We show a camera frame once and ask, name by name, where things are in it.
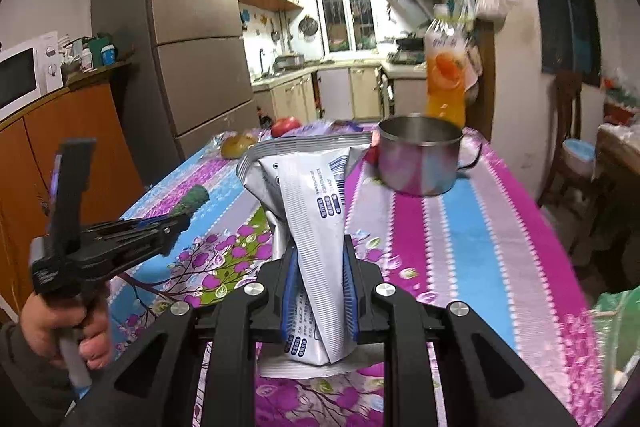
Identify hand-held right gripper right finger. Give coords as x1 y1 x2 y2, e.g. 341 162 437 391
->
342 247 583 427

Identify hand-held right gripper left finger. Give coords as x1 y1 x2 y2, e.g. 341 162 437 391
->
65 252 301 427

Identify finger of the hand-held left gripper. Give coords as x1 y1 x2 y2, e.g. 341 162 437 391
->
100 227 182 260
95 185 211 238

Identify silver snack bag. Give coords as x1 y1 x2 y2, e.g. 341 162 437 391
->
236 132 376 378

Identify green lined trash bin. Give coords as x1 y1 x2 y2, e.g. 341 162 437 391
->
592 287 640 408

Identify person's left forearm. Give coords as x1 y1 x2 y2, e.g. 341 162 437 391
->
0 322 76 427

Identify person's left hand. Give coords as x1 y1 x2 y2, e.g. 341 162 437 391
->
20 289 113 370

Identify orange wooden cabinet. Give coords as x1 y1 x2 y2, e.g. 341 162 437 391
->
0 62 146 308

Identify yellow round fruit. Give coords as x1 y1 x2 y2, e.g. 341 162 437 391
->
221 134 257 158

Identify purple floral tablecloth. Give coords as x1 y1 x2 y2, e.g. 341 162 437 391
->
107 122 606 427

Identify red apple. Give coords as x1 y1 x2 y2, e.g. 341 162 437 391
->
271 118 302 138

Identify white microwave oven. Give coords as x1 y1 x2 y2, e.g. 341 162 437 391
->
0 31 65 122

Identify tall grey refrigerator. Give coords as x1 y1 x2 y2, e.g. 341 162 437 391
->
90 0 258 180

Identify purple plastic bag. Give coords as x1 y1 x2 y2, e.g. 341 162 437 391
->
330 119 373 132

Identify kitchen base cabinets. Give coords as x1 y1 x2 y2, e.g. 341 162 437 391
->
250 64 396 122

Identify kitchen window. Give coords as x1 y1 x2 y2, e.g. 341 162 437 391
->
312 0 376 55

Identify orange juice bottle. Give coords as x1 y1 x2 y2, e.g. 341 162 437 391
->
424 4 473 128

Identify hanging pale towel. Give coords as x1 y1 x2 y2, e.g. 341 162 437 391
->
462 47 483 105

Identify blue plastic basin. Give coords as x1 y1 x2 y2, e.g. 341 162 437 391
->
562 138 597 175

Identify wooden chair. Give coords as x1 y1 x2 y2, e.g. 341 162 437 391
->
537 72 601 212

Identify dark wooden side table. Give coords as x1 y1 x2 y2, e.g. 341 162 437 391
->
592 107 640 268

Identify hanging clear plastic bag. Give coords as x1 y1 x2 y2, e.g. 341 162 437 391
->
475 0 516 20

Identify dark window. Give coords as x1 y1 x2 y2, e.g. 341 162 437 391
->
522 0 603 88

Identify steel pot with handle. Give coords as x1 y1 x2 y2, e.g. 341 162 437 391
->
376 114 483 196

